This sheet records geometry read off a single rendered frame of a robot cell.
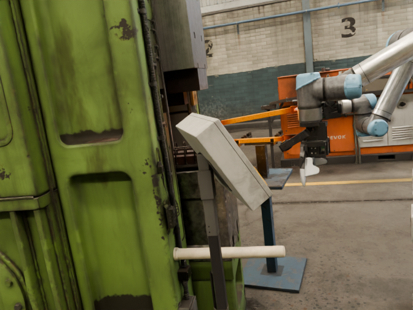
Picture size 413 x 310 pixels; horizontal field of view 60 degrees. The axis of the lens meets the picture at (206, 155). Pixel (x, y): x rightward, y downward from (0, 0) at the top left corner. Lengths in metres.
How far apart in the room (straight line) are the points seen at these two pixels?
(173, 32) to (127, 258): 0.97
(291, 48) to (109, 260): 8.00
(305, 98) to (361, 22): 8.12
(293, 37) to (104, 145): 8.00
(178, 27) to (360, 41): 7.85
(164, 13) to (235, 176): 0.84
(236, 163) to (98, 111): 0.68
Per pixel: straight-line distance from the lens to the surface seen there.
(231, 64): 9.28
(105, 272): 1.69
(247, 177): 1.02
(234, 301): 1.88
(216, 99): 9.39
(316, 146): 1.19
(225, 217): 1.66
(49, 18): 1.57
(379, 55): 1.30
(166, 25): 1.58
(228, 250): 1.47
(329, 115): 1.79
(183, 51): 1.56
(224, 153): 0.98
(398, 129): 5.26
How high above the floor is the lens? 1.30
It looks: 11 degrees down
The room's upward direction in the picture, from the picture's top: 7 degrees counter-clockwise
